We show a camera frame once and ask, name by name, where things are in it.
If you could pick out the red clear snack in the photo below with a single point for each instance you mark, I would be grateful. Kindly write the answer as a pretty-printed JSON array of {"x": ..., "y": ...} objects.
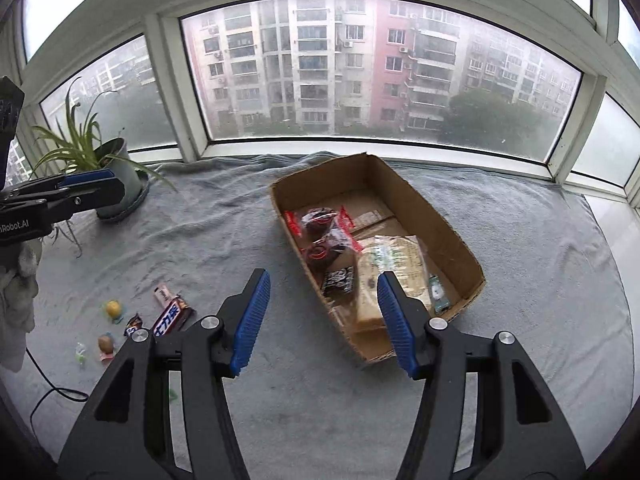
[{"x": 315, "y": 222}]

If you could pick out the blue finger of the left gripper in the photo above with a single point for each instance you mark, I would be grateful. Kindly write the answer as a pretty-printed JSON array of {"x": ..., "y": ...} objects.
[{"x": 89, "y": 190}]

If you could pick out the brown ball candy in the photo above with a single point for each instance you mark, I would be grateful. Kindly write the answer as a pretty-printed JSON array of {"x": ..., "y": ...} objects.
[{"x": 106, "y": 345}]

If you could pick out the Snickers bar Chinese label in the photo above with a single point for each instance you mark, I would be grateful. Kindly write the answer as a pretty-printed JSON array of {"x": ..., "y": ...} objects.
[{"x": 173, "y": 317}]

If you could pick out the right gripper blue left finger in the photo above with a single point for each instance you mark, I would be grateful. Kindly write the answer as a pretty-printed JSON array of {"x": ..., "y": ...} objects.
[{"x": 123, "y": 431}]

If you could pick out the pink wrapped candy bar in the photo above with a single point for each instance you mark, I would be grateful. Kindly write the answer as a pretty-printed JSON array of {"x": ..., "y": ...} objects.
[{"x": 163, "y": 295}]

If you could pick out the yellow ball candy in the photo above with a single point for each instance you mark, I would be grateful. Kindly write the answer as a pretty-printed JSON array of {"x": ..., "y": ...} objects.
[{"x": 114, "y": 311}]

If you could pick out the brown cardboard box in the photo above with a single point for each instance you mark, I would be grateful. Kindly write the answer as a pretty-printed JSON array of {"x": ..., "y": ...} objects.
[{"x": 399, "y": 231}]

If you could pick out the small clear green candy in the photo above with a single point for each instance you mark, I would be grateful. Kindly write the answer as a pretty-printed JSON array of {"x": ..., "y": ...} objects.
[{"x": 80, "y": 354}]

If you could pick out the Snickers bar English label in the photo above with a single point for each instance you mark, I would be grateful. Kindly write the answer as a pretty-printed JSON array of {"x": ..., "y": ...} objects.
[{"x": 134, "y": 323}]

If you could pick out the small green candy packet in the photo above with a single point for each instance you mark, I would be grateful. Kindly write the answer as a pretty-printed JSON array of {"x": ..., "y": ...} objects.
[{"x": 440, "y": 300}]

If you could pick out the black candy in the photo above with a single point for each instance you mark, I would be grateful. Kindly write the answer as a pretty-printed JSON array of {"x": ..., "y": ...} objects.
[{"x": 339, "y": 282}]

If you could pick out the grey fleece blanket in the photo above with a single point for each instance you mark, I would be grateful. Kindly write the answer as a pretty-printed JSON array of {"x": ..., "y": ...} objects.
[{"x": 305, "y": 407}]

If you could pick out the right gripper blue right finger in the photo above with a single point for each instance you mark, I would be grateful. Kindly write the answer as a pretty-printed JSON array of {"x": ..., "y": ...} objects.
[{"x": 520, "y": 430}]

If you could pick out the green potted spider plant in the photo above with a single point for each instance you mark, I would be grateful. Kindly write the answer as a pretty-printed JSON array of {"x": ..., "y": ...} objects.
[{"x": 79, "y": 148}]

